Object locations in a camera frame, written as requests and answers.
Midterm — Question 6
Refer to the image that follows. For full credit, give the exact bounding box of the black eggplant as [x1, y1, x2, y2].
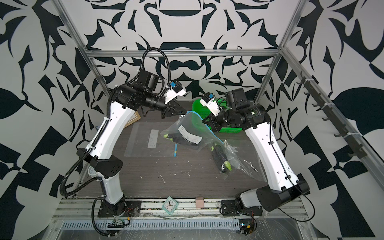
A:
[211, 145, 227, 173]
[164, 134, 198, 147]
[212, 145, 232, 173]

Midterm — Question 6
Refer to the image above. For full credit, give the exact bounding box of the lifted clear zip-top bag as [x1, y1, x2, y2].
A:
[208, 140, 267, 182]

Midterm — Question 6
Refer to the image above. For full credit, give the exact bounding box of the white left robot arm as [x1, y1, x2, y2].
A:
[78, 82, 187, 216]

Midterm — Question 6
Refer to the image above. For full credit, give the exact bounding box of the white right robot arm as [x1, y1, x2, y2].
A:
[200, 100, 310, 212]

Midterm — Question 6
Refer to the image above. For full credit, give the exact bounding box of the gold framed plant picture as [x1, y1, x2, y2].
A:
[124, 112, 141, 128]

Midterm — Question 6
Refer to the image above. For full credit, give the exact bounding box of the white twin-bell alarm clock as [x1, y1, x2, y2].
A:
[87, 166, 99, 178]

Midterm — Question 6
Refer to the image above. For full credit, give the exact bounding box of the small pink block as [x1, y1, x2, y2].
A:
[196, 197, 205, 209]

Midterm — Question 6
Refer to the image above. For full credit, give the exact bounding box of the mint square clock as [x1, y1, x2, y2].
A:
[162, 197, 179, 216]

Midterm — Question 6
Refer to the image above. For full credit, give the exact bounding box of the small green circuit board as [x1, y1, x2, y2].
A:
[113, 218, 131, 228]

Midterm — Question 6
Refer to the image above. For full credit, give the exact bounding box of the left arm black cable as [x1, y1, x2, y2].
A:
[59, 47, 172, 238]

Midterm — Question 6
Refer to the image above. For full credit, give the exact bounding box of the black wall hook rail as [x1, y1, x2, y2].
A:
[299, 77, 368, 159]

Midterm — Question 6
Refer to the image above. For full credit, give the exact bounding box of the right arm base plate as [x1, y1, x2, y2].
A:
[219, 198, 263, 217]

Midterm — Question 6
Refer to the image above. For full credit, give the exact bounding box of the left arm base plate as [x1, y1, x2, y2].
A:
[98, 199, 142, 218]

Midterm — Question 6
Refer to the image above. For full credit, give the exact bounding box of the white perforated cable duct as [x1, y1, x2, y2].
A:
[61, 219, 240, 231]

